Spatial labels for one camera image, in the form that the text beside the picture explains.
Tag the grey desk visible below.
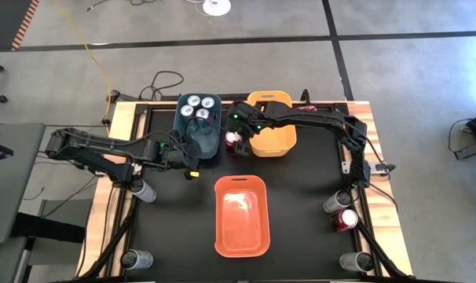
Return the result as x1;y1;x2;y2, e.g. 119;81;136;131
0;122;46;244

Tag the yellow plastic bin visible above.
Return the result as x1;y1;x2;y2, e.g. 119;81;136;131
246;90;298;158

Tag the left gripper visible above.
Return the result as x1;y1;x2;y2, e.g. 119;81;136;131
167;131;204;181

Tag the black diagonal support strut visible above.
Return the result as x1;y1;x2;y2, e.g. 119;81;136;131
79;200;139;280
353;219;410;280

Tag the black looped floor cable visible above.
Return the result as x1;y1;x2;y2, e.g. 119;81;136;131
137;70;185;101

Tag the white round disc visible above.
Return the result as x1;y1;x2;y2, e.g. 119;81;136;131
202;0;232;17

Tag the black aluminium table frame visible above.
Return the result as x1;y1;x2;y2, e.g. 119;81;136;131
104;92;414;283

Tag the orange plastic bin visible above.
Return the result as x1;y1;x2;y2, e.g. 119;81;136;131
213;175;272;259

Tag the white Celsius drink can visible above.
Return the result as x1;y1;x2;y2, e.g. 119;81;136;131
322;189;353;215
128;178;158;204
339;251;375;273
119;248;155;271

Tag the yellow power cable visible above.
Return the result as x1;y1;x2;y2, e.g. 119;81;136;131
50;0;113;123

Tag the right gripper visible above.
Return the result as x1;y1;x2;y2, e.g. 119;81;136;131
225;101;271;157

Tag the black mat orange striped edge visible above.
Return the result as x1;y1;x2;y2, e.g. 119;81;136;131
0;0;41;52

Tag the blue plastic bin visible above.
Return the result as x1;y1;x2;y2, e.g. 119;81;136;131
171;93;223;160

